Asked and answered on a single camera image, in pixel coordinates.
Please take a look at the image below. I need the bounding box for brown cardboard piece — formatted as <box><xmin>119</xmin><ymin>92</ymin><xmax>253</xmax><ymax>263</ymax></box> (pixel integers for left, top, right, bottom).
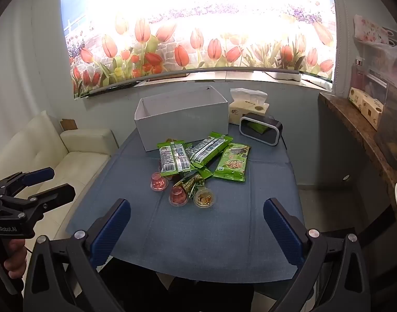
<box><xmin>60</xmin><ymin>118</ymin><xmax>79</xmax><ymax>133</ymax></box>

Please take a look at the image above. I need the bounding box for green snack bag brown picture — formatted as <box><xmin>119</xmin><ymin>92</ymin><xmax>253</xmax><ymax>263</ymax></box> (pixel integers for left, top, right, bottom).
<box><xmin>213</xmin><ymin>143</ymin><xmax>252</xmax><ymax>183</ymax></box>

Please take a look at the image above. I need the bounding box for person's left hand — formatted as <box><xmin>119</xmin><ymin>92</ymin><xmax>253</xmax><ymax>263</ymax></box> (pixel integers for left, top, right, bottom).
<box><xmin>0</xmin><ymin>239</ymin><xmax>27</xmax><ymax>274</ymax></box>

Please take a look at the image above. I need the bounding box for cream printed carton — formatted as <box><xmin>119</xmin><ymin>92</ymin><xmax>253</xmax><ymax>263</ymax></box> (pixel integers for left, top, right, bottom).
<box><xmin>348</xmin><ymin>87</ymin><xmax>366</xmax><ymax>110</ymax></box>
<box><xmin>361</xmin><ymin>93</ymin><xmax>386</xmax><ymax>128</ymax></box>

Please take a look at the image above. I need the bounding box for cream tissue pack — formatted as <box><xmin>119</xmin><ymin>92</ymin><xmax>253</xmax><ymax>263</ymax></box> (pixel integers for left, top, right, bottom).
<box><xmin>228</xmin><ymin>88</ymin><xmax>270</xmax><ymax>126</ymax></box>

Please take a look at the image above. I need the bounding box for blue tablecloth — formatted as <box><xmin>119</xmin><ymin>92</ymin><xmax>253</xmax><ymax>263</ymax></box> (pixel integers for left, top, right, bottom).
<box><xmin>67</xmin><ymin>125</ymin><xmax>306</xmax><ymax>284</ymax></box>

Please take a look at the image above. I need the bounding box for green silver snack packet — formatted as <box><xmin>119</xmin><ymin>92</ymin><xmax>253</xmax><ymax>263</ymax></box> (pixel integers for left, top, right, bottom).
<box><xmin>157</xmin><ymin>141</ymin><xmax>178</xmax><ymax>174</ymax></box>
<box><xmin>187</xmin><ymin>132</ymin><xmax>226</xmax><ymax>163</ymax></box>
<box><xmin>194</xmin><ymin>136</ymin><xmax>230</xmax><ymax>170</ymax></box>
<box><xmin>172</xmin><ymin>140</ymin><xmax>195</xmax><ymax>172</ymax></box>

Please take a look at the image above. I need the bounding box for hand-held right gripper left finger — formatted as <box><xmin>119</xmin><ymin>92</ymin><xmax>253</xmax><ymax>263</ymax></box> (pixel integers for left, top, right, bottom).
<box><xmin>23</xmin><ymin>198</ymin><xmax>131</xmax><ymax>312</ymax></box>

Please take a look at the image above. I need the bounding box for dark green gold snack packet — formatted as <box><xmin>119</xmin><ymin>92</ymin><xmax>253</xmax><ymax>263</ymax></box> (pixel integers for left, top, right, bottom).
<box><xmin>180</xmin><ymin>173</ymin><xmax>208</xmax><ymax>199</ymax></box>

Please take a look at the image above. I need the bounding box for floral printed pouch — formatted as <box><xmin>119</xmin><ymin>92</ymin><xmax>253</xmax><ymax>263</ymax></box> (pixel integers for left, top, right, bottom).
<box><xmin>353</xmin><ymin>14</ymin><xmax>392</xmax><ymax>45</ymax></box>

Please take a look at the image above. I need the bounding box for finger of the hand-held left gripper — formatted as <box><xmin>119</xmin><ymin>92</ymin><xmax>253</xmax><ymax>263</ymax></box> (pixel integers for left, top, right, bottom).
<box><xmin>0</xmin><ymin>183</ymin><xmax>76</xmax><ymax>221</ymax></box>
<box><xmin>0</xmin><ymin>167</ymin><xmax>55</xmax><ymax>199</ymax></box>

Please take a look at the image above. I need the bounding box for white cardboard box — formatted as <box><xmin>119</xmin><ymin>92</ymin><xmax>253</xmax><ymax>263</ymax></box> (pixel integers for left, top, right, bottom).
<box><xmin>134</xmin><ymin>85</ymin><xmax>230</xmax><ymax>152</ymax></box>

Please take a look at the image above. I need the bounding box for clear acrylic organizer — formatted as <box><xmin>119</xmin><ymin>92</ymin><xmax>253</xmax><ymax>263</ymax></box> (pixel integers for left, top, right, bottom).
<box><xmin>350</xmin><ymin>41</ymin><xmax>397</xmax><ymax>105</ymax></box>

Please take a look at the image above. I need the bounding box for wooden shelf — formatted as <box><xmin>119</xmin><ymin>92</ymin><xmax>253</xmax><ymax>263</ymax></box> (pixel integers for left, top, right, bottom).
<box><xmin>319</xmin><ymin>92</ymin><xmax>397</xmax><ymax>233</ymax></box>

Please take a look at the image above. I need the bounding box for black desk clock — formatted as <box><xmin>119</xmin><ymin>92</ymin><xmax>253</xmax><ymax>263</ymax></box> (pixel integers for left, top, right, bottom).
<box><xmin>239</xmin><ymin>112</ymin><xmax>284</xmax><ymax>146</ymax></box>

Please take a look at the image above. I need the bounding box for clear plastic container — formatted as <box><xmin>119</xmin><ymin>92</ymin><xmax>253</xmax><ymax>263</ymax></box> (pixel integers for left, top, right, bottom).
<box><xmin>374</xmin><ymin>83</ymin><xmax>397</xmax><ymax>167</ymax></box>

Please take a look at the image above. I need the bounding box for white flat device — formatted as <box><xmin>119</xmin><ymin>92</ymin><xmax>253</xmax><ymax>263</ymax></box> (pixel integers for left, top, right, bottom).
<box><xmin>265</xmin><ymin>69</ymin><xmax>304</xmax><ymax>82</ymax></box>

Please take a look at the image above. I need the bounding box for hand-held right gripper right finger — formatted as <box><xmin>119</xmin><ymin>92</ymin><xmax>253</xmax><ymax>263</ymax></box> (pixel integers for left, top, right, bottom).
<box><xmin>263</xmin><ymin>198</ymin><xmax>371</xmax><ymax>312</ymax></box>

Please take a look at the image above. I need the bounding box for red jelly cup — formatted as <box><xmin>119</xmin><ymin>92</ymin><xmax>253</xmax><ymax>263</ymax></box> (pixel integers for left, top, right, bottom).
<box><xmin>150</xmin><ymin>172</ymin><xmax>169</xmax><ymax>193</ymax></box>
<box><xmin>169</xmin><ymin>185</ymin><xmax>189</xmax><ymax>207</ymax></box>

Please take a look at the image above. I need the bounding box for white leather sofa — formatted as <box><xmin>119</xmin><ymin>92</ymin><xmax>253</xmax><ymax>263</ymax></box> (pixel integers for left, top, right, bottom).
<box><xmin>0</xmin><ymin>110</ymin><xmax>116</xmax><ymax>244</ymax></box>

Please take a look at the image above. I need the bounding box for yellow jelly cup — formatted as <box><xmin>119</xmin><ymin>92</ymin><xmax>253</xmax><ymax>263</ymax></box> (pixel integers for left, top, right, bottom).
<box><xmin>193</xmin><ymin>187</ymin><xmax>216</xmax><ymax>209</ymax></box>

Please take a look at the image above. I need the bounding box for tulip wall poster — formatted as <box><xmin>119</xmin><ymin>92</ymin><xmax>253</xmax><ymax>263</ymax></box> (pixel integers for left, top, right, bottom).
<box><xmin>60</xmin><ymin>0</ymin><xmax>336</xmax><ymax>100</ymax></box>

